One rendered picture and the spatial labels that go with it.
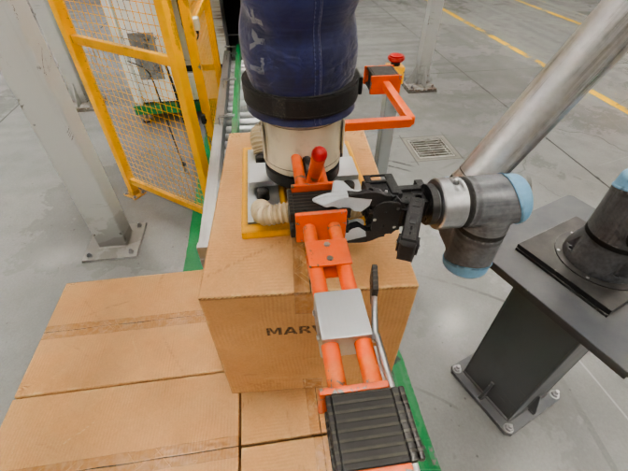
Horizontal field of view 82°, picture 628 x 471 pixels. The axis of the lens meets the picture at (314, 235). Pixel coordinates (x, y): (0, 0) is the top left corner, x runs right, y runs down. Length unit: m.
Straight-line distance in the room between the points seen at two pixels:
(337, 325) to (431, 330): 1.45
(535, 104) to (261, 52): 0.49
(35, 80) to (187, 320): 1.22
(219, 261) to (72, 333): 0.73
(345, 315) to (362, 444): 0.15
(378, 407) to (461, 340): 1.52
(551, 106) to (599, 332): 0.59
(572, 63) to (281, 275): 0.61
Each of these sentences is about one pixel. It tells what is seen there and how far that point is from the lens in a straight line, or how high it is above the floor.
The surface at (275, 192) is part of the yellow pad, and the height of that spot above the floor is 1.03.
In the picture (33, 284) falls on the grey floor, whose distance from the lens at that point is 2.47.
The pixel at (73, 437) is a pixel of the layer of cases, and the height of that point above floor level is 0.54.
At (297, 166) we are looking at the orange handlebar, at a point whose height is 1.14.
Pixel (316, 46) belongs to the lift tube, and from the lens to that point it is 0.65.
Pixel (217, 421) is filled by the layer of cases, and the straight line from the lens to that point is 1.06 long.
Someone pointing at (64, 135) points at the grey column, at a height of 0.72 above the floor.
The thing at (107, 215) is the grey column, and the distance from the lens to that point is 2.29.
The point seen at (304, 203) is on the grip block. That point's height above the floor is 1.15.
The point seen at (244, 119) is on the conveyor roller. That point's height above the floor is 0.55.
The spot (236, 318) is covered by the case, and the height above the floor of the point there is 0.93.
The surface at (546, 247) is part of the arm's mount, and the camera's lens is 1.25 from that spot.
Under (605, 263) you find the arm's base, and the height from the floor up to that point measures 0.83.
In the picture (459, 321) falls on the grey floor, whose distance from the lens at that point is 1.96.
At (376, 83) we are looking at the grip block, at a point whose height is 1.14.
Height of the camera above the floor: 1.52
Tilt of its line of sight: 43 degrees down
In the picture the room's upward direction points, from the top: straight up
